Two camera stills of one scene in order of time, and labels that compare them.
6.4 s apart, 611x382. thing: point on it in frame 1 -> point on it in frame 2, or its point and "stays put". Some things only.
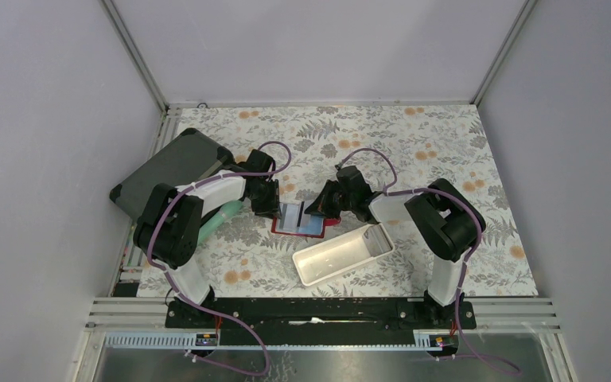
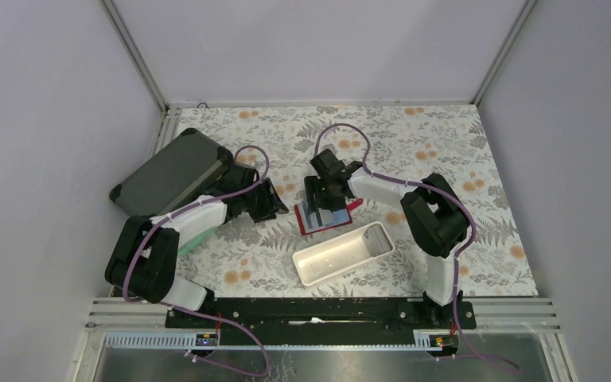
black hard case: [186, 160] stays put
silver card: [289, 216] -> [314, 220]
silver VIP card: [375, 240] stays put
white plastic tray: [328, 259] stays put
